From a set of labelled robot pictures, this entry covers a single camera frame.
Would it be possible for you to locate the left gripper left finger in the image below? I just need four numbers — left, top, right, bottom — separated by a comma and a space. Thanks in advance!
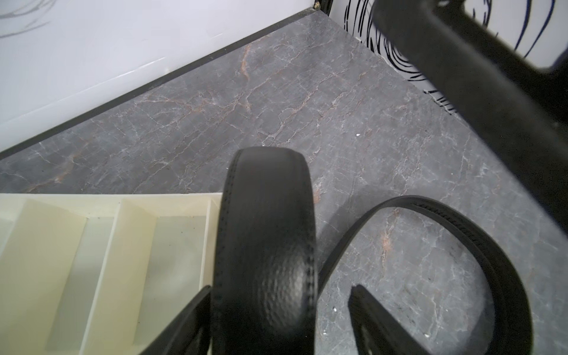
140, 285, 212, 355

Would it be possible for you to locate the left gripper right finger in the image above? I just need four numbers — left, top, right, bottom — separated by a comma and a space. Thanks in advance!
348, 285, 429, 355

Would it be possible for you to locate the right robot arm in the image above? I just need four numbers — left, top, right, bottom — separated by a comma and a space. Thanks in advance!
372, 1, 567, 229

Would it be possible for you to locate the cream compartment storage tray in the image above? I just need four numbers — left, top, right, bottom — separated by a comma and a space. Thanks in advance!
1, 193, 221, 354

